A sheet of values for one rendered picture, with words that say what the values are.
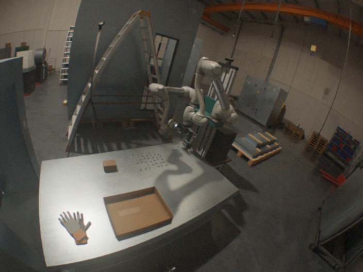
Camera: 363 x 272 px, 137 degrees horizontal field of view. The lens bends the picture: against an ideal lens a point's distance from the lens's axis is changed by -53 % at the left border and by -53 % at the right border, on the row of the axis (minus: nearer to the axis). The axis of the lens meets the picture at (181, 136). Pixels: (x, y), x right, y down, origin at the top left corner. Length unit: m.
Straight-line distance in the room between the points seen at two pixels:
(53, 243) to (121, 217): 0.52
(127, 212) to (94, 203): 0.25
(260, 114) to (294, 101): 4.62
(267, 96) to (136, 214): 7.36
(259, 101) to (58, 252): 8.05
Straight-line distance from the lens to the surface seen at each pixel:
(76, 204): 1.20
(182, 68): 3.69
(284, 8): 9.91
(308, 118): 11.58
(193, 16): 3.81
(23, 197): 2.18
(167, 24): 3.44
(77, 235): 1.05
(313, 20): 9.02
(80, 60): 3.07
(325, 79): 11.90
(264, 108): 7.76
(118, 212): 1.13
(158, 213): 1.15
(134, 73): 3.23
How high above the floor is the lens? 1.62
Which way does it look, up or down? 27 degrees down
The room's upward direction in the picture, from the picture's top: 17 degrees clockwise
